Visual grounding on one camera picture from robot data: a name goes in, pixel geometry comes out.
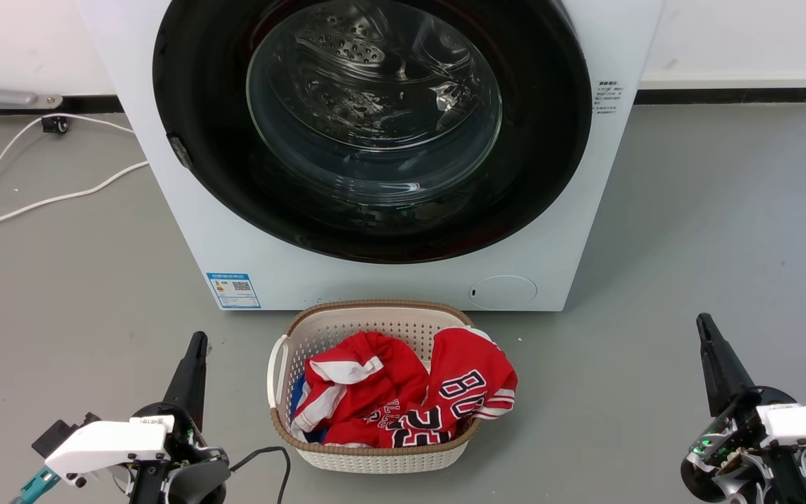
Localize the white front-load washing machine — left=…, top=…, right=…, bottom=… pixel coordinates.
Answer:
left=76, top=0, right=665, bottom=312

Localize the red jersey with black number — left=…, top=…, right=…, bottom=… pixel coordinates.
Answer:
left=375, top=327, right=518, bottom=449

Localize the black round glass washer door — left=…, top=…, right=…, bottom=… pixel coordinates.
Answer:
left=153, top=0, right=593, bottom=265

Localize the left gripper body dark grey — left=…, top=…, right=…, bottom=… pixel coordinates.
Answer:
left=130, top=402, right=232, bottom=504

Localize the teal left camera connector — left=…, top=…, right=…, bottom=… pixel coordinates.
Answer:
left=10, top=468, right=61, bottom=504

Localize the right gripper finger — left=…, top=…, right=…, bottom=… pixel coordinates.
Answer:
left=697, top=313, right=756, bottom=418

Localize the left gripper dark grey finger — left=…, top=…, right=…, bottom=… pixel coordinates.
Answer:
left=164, top=332, right=208, bottom=431

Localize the cream plastic laundry basket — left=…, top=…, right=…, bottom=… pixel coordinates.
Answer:
left=267, top=300, right=484, bottom=473

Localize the blue energy label sticker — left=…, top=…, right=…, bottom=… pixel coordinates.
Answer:
left=206, top=272, right=262, bottom=309

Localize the round white filter cover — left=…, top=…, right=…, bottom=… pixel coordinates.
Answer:
left=469, top=275, right=538, bottom=309

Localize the blue garment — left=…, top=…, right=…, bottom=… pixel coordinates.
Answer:
left=290, top=378, right=327, bottom=443

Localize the right gripper body dark grey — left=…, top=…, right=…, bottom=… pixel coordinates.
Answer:
left=681, top=386, right=806, bottom=504

